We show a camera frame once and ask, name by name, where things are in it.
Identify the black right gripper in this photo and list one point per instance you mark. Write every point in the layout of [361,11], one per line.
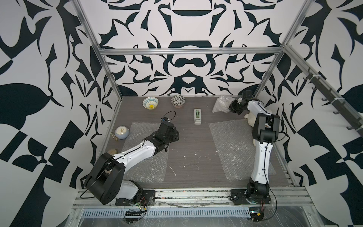
[232,107]

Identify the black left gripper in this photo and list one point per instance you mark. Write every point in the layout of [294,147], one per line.
[175,135]

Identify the bubble wrap sheet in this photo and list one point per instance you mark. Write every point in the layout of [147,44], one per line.
[222,104]
[234,145]
[151,170]

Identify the black white patterned bowl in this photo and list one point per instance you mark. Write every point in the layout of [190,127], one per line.
[178,101]

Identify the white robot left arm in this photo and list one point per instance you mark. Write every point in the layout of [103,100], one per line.
[106,179]

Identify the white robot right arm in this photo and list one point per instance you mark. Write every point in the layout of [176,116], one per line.
[265,133]

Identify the white teddy bear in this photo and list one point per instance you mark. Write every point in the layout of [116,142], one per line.
[251,116]

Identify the yellow centre patterned bowl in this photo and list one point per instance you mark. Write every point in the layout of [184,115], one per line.
[150,103]

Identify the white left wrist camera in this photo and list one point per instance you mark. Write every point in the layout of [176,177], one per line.
[165,120]

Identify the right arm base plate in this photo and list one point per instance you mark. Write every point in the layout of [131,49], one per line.
[244,196]

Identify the black wall hook rail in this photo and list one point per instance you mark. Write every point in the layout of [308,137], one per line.
[341,105]

